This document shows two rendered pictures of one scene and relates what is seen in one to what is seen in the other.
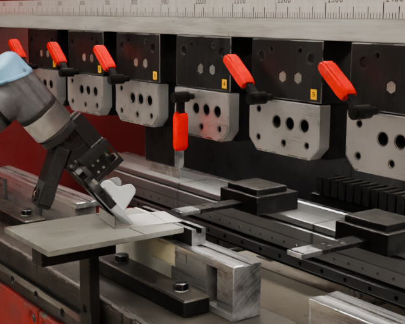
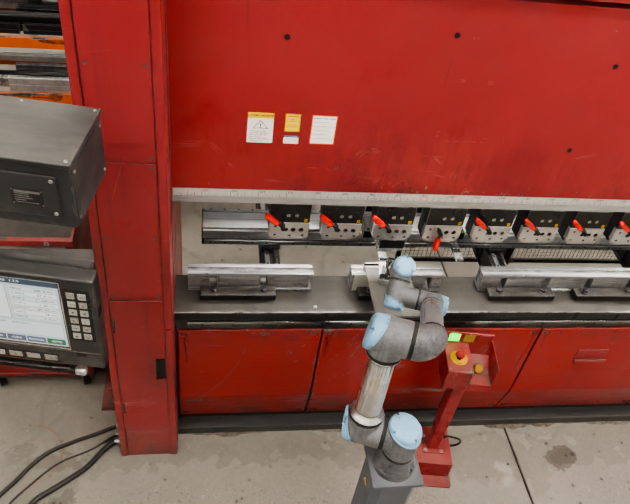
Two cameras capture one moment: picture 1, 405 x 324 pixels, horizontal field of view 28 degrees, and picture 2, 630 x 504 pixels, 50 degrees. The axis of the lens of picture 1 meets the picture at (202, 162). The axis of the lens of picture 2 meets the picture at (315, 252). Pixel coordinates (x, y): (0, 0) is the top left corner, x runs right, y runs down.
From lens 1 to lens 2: 2.73 m
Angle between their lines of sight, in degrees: 66
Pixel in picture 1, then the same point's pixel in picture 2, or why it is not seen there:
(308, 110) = (505, 229)
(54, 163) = not seen: hidden behind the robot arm
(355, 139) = (524, 235)
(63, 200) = (298, 275)
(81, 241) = not seen: hidden behind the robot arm
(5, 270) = (283, 323)
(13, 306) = (291, 334)
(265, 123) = (481, 234)
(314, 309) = (484, 277)
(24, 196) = (243, 280)
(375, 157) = (531, 238)
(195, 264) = (417, 279)
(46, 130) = not seen: hidden behind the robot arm
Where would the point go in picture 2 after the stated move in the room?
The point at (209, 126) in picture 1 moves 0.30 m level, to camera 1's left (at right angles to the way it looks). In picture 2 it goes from (447, 237) to (417, 281)
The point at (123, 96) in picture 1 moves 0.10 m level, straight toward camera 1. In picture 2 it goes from (381, 231) to (405, 240)
